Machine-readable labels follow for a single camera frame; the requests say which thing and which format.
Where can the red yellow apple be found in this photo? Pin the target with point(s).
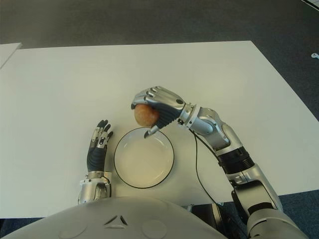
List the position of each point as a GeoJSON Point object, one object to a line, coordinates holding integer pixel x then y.
{"type": "Point", "coordinates": [145, 115]}

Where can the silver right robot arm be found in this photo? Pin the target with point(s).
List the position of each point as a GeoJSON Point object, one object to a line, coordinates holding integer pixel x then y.
{"type": "Point", "coordinates": [239, 159]}

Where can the small white floor object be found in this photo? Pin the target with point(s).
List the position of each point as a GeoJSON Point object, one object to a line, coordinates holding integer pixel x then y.
{"type": "Point", "coordinates": [315, 56]}

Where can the white plate with black rim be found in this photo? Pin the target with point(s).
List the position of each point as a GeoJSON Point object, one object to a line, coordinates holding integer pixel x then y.
{"type": "Point", "coordinates": [144, 161]}

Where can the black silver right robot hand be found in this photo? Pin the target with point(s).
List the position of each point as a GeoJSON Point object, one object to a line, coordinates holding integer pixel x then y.
{"type": "Point", "coordinates": [167, 104]}

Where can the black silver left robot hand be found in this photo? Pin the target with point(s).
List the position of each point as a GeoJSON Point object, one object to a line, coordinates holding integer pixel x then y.
{"type": "Point", "coordinates": [96, 156]}

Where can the grey robot torso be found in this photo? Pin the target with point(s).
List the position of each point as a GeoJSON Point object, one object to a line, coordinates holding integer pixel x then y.
{"type": "Point", "coordinates": [119, 219]}

